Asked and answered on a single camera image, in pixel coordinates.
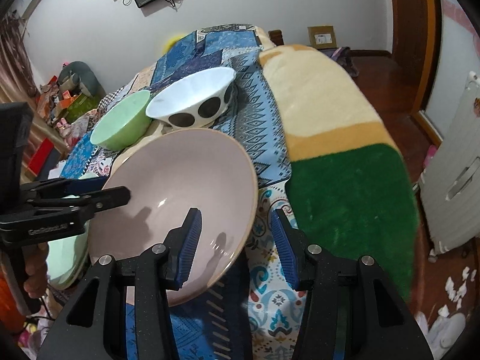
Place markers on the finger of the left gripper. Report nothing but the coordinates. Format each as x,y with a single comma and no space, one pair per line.
102,200
61,187

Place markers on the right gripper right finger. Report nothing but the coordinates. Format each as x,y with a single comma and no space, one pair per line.
352,310

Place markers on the light green plate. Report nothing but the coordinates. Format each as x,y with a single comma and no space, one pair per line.
66,259

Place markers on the pink beige bowl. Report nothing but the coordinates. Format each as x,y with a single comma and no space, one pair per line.
190,168

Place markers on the light green bowl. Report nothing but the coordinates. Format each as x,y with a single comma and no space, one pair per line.
124,124

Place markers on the white bowl black dots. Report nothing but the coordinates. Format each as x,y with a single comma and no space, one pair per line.
196,100

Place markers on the person's left hand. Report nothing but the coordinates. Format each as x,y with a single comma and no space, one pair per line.
36,269

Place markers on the red box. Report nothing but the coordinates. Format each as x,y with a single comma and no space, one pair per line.
39,158

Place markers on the pink bunny toy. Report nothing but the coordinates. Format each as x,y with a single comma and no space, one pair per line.
64,128

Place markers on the green box with clutter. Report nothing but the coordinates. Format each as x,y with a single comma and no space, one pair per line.
69,100

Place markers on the pink striped curtain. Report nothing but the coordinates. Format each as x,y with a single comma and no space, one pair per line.
17,85

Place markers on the grey green stuffed cushion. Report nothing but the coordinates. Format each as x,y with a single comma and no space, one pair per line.
80,75

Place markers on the cream yellow green blanket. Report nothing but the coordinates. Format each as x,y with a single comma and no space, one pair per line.
349,188

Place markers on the patchwork patterned bedsheet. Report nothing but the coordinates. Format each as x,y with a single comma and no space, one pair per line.
236,303

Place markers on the cardboard box on floor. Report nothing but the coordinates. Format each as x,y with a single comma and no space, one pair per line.
322,37

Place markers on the brown wooden door frame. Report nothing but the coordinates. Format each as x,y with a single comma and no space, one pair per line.
417,31

